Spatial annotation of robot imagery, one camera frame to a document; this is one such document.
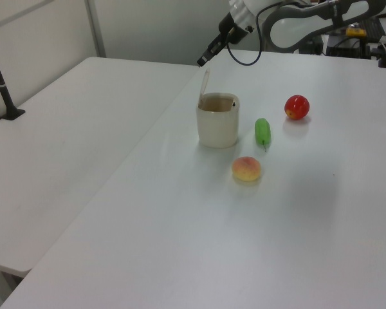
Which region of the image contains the green toy cucumber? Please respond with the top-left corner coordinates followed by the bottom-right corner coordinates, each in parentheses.
top-left (254, 117), bottom-right (272, 153)

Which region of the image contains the red toy apple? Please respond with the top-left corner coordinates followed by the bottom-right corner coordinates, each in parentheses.
top-left (284, 94), bottom-right (311, 121)

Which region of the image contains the beige bin lid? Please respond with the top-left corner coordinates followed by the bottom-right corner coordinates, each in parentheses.
top-left (198, 68), bottom-right (212, 109)

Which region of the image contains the black keyboard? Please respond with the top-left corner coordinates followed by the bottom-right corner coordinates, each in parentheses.
top-left (360, 17), bottom-right (386, 41)

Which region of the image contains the black equipment box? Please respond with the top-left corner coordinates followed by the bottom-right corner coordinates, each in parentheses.
top-left (326, 33), bottom-right (371, 59)

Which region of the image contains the black pole stand with base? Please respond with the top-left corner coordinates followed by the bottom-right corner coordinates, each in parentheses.
top-left (0, 32), bottom-right (26, 120)

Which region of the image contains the dark gripper cable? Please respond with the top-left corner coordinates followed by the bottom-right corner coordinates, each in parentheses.
top-left (226, 3), bottom-right (263, 66)

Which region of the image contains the orange pink toy peach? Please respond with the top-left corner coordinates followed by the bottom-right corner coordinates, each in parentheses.
top-left (232, 156), bottom-right (262, 182)

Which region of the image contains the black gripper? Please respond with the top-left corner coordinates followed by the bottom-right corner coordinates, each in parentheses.
top-left (197, 12), bottom-right (255, 67)

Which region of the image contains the white small garbage bin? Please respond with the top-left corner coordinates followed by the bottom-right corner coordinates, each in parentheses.
top-left (196, 92), bottom-right (241, 149)

